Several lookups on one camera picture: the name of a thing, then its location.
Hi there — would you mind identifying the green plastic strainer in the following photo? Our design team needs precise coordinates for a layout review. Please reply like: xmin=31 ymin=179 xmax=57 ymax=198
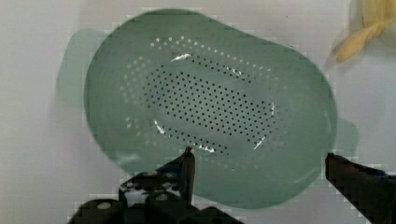
xmin=57 ymin=8 xmax=359 ymax=210

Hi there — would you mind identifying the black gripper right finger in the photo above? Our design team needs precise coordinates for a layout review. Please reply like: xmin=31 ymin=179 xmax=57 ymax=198
xmin=325 ymin=153 xmax=396 ymax=224

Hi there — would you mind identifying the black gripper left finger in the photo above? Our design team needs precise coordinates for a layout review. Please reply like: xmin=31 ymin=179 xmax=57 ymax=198
xmin=119 ymin=147 xmax=195 ymax=205

